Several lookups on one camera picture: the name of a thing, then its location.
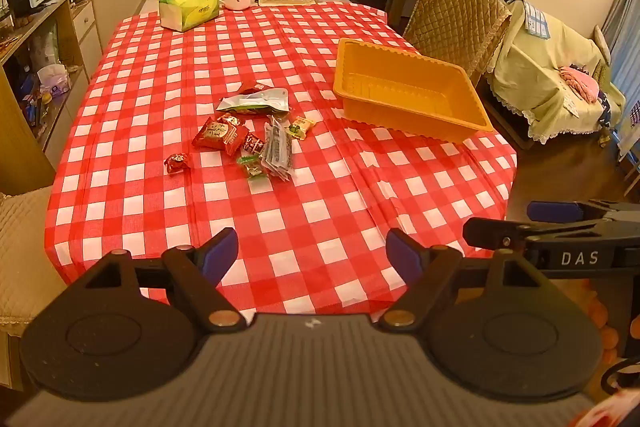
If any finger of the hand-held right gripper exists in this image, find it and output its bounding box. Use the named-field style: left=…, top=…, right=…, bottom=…
left=526, top=201, right=640, bottom=224
left=462, top=217, right=608, bottom=254

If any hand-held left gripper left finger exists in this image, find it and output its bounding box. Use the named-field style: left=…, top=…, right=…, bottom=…
left=75, top=228, right=245, bottom=334

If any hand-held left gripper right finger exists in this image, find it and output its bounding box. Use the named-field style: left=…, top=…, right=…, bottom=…
left=379, top=228, right=551, bottom=328

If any red candy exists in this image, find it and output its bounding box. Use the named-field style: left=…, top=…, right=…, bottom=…
left=165, top=153, right=191, bottom=175

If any dark red white print packet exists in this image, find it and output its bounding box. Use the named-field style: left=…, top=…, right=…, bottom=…
left=225, top=130, right=266, bottom=158

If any long grey snack packet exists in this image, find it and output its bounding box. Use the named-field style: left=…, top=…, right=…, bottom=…
left=262, top=117, right=294, bottom=181

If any large red snack packet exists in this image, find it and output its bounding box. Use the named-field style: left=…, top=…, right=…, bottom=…
left=192, top=118, right=240, bottom=151

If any yellow green candy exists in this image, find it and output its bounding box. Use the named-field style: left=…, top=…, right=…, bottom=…
left=286, top=117, right=317, bottom=140

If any silver green snack packet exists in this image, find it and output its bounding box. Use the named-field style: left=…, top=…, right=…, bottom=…
left=216, top=88, right=291, bottom=115

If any orange plastic tray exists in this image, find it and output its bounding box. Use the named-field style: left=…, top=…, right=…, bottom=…
left=332, top=38, right=495, bottom=142

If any red checked tablecloth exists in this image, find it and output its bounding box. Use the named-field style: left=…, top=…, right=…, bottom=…
left=44, top=2, right=518, bottom=315

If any pink cloth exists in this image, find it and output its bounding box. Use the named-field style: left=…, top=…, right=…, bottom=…
left=559, top=67, right=601, bottom=104

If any sofa with pale green cover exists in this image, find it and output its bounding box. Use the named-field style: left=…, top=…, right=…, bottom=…
left=480, top=0, right=626, bottom=145

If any blue checked cloth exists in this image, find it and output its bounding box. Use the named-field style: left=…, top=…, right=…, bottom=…
left=502, top=0, right=551, bottom=40

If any curtain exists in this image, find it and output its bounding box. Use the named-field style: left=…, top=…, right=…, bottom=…
left=600, top=0, right=640, bottom=80

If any beige quilted chair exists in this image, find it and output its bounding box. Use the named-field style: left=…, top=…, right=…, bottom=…
left=0, top=185, right=68, bottom=338

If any quilted chair with backrest cover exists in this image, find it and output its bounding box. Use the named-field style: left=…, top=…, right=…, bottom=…
left=402, top=0, right=512, bottom=80

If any green tissue box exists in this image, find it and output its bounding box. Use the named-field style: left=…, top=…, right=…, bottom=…
left=159, top=0, right=225, bottom=32

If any white purple plastic bag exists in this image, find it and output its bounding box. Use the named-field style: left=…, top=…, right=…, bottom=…
left=37, top=64, right=71, bottom=96

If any wooden shelf cabinet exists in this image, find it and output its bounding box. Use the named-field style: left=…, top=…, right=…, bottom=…
left=0, top=0, right=103, bottom=195

